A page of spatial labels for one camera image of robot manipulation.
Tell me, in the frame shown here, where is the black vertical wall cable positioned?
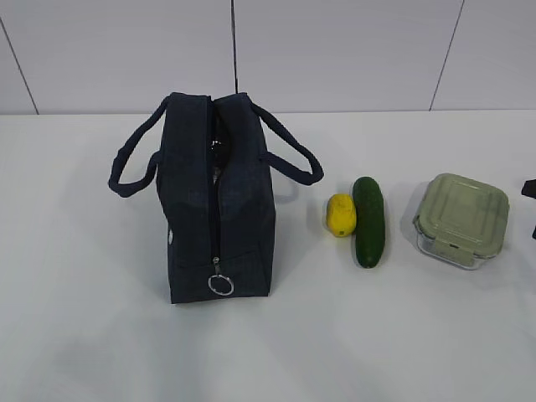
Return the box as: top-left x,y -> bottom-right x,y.
229,0 -> 240,95

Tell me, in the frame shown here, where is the yellow lemon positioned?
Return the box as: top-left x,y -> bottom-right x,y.
326,193 -> 357,238

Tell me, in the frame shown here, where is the glass container with green lid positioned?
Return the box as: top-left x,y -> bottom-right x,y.
413,173 -> 509,271

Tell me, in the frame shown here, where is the green cucumber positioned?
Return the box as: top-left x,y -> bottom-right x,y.
353,177 -> 386,269

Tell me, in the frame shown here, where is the navy blue lunch bag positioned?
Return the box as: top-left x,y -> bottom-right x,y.
108,92 -> 323,304

